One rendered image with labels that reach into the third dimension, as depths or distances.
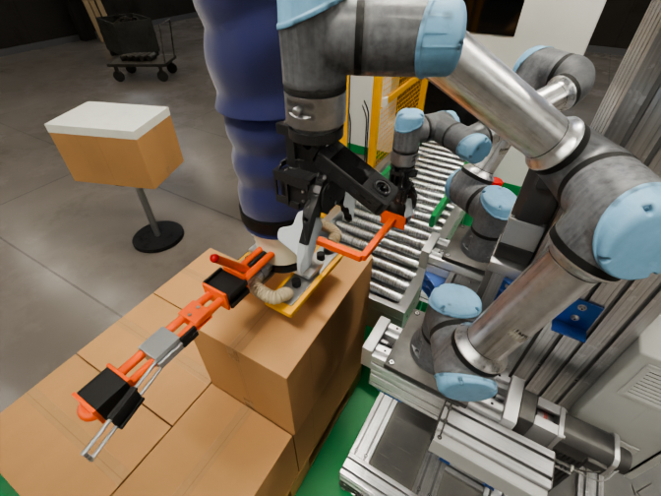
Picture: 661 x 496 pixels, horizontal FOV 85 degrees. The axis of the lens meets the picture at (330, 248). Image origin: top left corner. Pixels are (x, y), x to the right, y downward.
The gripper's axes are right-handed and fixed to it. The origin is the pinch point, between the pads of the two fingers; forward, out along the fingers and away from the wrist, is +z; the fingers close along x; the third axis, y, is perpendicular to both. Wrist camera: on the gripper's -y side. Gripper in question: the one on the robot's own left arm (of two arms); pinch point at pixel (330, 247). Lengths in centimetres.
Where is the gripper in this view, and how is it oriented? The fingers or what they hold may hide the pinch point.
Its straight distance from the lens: 58.0
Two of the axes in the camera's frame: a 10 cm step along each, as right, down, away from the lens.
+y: -8.6, -3.4, 3.9
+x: -5.1, 5.7, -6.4
